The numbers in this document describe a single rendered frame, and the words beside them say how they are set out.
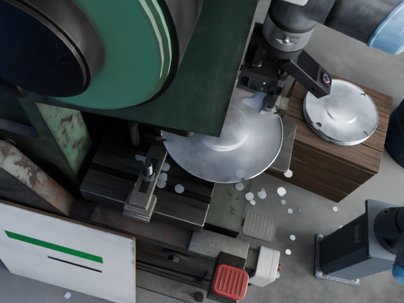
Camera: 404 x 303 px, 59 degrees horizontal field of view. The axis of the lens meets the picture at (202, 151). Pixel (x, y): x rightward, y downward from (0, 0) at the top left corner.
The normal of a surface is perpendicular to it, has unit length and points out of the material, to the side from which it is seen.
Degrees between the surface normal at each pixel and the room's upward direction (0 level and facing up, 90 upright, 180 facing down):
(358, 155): 0
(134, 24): 90
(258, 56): 90
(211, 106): 90
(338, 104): 0
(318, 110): 0
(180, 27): 79
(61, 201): 73
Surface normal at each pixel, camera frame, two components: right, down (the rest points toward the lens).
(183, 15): 0.96, 0.18
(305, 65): 0.58, -0.20
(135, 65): -0.26, 0.85
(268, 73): 0.10, -0.45
